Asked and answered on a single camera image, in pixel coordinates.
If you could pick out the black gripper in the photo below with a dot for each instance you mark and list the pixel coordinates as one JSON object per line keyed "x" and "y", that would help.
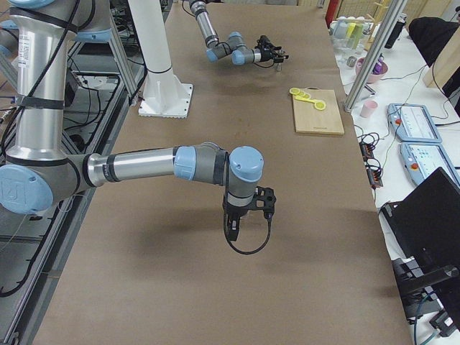
{"x": 236, "y": 215}
{"x": 266, "y": 54}

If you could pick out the steel double jigger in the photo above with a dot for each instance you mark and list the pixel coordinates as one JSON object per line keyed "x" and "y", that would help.
{"x": 278, "y": 64}

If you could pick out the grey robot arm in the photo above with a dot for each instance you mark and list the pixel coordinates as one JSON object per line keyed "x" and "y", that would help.
{"x": 38, "y": 173}
{"x": 234, "y": 46}

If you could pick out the pink cup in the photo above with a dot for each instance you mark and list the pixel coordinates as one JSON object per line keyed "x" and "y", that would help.
{"x": 368, "y": 108}

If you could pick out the yellow plastic knife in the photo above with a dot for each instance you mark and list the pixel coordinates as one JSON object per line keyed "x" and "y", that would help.
{"x": 310, "y": 100}

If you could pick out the bamboo cutting board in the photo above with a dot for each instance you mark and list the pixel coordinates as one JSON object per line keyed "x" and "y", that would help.
{"x": 308, "y": 120}

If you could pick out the pink bowl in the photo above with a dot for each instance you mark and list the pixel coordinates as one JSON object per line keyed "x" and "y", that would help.
{"x": 372, "y": 77}

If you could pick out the wooden mug tree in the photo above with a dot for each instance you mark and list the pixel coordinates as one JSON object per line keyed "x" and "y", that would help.
{"x": 382, "y": 6}

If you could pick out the black thermos bottle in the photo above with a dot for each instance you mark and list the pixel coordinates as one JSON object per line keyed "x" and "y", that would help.
{"x": 396, "y": 31}

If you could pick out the upper teach pendant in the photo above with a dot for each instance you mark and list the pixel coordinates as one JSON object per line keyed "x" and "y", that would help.
{"x": 412, "y": 123}

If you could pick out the teach pendant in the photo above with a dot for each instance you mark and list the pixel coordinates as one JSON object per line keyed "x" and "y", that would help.
{"x": 421, "y": 159}
{"x": 412, "y": 123}

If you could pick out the lower teach pendant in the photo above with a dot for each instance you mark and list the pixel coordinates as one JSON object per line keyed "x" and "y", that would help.
{"x": 421, "y": 159}

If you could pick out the black laptop computer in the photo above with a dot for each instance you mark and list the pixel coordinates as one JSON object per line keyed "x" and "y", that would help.
{"x": 426, "y": 222}

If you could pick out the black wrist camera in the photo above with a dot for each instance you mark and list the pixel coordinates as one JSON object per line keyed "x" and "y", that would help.
{"x": 264, "y": 43}
{"x": 264, "y": 200}

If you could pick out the lemon slice near handle end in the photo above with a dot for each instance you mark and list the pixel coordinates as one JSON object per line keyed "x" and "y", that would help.
{"x": 320, "y": 106}

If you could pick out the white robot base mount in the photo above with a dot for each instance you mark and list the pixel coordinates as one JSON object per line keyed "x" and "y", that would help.
{"x": 165, "y": 96}

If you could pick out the aluminium frame post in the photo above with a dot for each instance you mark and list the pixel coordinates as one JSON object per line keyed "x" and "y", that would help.
{"x": 383, "y": 33}

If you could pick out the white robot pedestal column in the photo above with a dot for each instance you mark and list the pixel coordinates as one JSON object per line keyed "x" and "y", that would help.
{"x": 150, "y": 28}

